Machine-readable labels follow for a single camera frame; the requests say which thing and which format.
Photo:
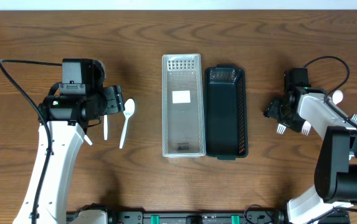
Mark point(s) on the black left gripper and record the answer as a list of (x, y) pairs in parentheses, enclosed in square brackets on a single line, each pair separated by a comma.
[(113, 99)]

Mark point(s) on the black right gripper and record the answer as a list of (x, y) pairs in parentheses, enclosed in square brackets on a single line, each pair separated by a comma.
[(271, 111)]

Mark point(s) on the white plastic fork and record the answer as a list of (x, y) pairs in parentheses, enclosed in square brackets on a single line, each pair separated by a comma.
[(306, 128), (354, 118), (281, 128)]

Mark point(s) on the white plastic spoon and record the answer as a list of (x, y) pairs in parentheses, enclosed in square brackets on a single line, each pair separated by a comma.
[(337, 97), (87, 139), (128, 113), (105, 127)]

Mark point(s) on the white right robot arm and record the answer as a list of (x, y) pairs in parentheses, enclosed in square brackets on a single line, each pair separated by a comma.
[(335, 177)]

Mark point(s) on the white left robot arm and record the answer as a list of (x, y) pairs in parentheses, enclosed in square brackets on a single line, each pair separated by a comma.
[(73, 105)]

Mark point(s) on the dark green plastic basket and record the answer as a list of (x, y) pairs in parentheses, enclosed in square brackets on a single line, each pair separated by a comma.
[(225, 110)]

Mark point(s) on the clear plastic basket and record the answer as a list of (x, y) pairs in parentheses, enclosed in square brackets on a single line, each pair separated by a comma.
[(182, 106)]

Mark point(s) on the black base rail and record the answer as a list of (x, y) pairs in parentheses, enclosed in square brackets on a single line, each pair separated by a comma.
[(96, 213)]

